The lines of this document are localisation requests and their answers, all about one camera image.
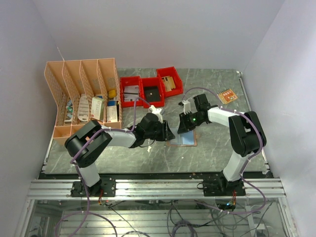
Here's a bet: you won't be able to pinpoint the orange spiral notepad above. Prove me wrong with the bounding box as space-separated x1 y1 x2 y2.
217 89 238 104

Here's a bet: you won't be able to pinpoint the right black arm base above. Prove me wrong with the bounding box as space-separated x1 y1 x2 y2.
197 178 246 197

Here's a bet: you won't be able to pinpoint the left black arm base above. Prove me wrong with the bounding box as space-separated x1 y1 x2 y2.
70 178 116 198

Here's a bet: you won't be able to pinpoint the gold cards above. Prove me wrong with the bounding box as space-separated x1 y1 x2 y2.
162 76 176 92

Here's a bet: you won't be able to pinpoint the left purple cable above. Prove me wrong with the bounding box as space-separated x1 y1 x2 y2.
53 96 152 237

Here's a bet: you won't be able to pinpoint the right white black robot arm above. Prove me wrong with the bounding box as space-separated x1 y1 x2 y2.
177 94 267 197

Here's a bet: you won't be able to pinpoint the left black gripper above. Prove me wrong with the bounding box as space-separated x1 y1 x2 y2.
145 120 176 142

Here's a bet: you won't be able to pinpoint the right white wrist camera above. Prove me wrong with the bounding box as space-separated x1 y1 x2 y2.
178 100 191 115

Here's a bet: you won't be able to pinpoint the white oval package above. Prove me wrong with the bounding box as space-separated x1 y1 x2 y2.
77 94 89 122

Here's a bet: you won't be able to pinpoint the aluminium frame rails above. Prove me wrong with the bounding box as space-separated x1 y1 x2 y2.
15 175 298 237

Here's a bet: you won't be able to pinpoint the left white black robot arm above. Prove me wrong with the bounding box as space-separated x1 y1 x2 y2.
64 113 175 197

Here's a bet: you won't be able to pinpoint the brown leather card holder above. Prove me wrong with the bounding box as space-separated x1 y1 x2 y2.
167 128 197 147

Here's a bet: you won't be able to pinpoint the pink mesh desk organizer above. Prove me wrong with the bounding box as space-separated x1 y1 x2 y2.
44 58 120 145

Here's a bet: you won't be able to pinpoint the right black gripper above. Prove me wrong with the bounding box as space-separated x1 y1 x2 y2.
178 110 204 134

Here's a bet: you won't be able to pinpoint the yellow round object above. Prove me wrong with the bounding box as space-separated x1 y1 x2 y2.
108 89 117 99

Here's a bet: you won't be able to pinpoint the red plastic bin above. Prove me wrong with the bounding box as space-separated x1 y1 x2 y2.
120 76 144 108
140 77 165 108
156 67 183 97

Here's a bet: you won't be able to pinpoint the white green box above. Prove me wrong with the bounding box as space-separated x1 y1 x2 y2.
91 96 105 121

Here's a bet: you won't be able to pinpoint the white black cards stack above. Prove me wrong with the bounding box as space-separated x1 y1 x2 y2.
123 85 139 102

